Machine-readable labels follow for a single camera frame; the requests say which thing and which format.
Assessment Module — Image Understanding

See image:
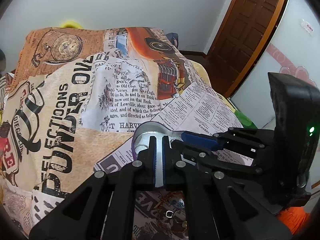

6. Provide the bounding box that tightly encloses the heart-shaped purple jewelry tin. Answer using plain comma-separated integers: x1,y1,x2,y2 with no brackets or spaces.
131,121,183,160

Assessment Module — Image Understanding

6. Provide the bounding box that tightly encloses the jewelry pile on bed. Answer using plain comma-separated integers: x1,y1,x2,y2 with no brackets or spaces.
157,191,188,234

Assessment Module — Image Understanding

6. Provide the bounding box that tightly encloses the orange cloth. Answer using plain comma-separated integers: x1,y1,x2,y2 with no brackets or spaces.
276,207,310,235

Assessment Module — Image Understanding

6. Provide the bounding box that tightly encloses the dark blue bag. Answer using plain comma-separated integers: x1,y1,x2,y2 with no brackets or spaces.
166,33,178,48

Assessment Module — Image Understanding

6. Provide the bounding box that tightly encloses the newspaper print blanket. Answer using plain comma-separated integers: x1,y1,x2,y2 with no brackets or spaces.
1,27,241,237

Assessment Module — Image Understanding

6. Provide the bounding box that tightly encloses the white sliding wardrobe door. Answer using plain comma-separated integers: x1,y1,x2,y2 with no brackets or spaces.
231,0,319,128

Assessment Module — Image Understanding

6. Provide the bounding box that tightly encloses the brown wooden door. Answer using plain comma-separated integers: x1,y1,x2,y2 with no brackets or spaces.
207,0,285,97

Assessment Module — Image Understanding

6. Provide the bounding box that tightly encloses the yellow foam object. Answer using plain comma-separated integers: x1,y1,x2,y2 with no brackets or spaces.
60,20,83,29

